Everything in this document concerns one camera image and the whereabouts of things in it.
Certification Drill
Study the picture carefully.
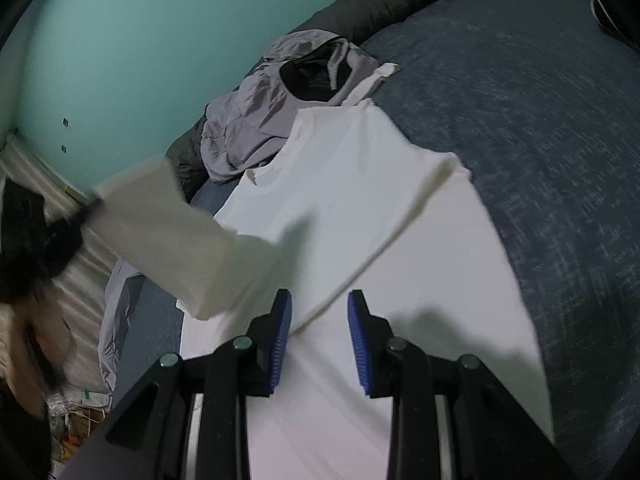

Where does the white long-sleeve shirt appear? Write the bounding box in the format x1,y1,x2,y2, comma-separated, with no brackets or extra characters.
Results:
90,101,553,479

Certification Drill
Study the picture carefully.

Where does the person's left hand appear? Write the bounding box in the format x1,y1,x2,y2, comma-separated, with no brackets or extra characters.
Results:
6,283,75,417

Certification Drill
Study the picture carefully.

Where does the light grey pillow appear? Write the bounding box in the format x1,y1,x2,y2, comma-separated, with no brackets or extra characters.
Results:
98,258,144,393

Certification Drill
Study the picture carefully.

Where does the beige curtain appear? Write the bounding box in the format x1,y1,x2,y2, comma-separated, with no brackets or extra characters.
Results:
1,136,116,392

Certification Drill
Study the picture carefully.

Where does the grey jacket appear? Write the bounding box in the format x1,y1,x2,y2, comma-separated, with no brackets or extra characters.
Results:
201,29,378,182

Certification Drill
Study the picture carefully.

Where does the folded white garment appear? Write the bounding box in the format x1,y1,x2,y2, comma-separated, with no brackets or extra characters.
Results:
341,63,401,106

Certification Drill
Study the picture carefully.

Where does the blue speckled bed sheet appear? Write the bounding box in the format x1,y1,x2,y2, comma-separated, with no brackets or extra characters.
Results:
109,0,640,480

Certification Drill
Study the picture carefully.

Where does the dark grey rolled duvet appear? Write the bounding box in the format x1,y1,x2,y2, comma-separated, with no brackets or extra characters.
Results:
167,0,507,201

